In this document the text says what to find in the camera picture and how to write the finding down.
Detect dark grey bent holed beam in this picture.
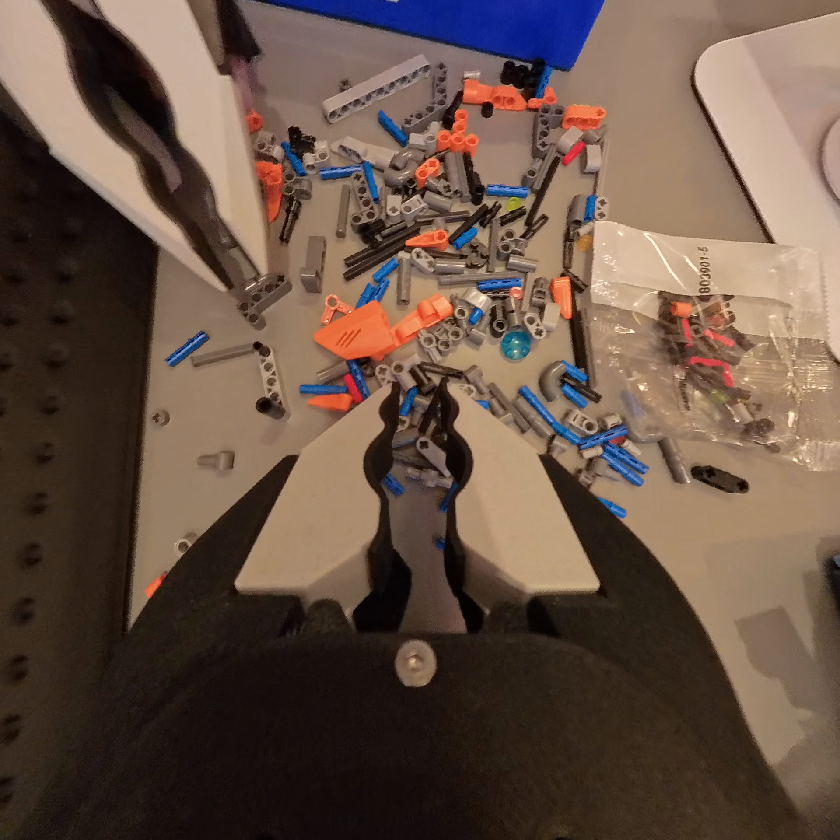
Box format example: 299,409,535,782
223,236,293,329

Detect blue plastic bin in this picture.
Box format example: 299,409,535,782
262,0,606,70

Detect white book stand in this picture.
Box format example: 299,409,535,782
694,13,840,363

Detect small bag of brick parts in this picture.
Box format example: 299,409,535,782
587,220,840,472

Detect pile of brick parts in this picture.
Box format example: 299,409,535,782
164,56,651,549

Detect black studded mat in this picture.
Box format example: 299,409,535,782
0,85,160,815

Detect grey desk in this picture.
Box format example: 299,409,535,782
125,0,840,815

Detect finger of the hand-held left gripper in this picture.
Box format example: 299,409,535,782
98,0,270,278
0,0,232,291

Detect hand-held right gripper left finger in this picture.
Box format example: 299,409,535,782
235,382,412,632

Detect black brick connector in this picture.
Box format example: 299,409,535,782
690,465,750,493

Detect grey brick arm with pins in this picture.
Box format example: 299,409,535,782
252,340,290,421

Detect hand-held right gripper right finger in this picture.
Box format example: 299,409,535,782
441,382,599,632

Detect long light grey holed beam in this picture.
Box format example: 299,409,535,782
322,56,433,126

